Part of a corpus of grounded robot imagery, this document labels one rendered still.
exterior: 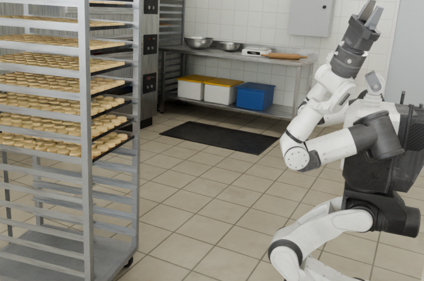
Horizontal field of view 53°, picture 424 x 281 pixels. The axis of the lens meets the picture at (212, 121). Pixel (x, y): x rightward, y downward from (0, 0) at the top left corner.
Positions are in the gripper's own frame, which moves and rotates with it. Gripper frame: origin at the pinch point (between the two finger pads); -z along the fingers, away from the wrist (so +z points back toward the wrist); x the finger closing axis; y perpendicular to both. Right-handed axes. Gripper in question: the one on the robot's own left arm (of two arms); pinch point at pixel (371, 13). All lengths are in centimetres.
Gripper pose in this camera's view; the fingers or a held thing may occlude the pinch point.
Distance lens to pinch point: 127.5
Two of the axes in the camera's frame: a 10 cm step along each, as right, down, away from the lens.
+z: -2.5, 7.8, 5.7
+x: -1.4, -6.2, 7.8
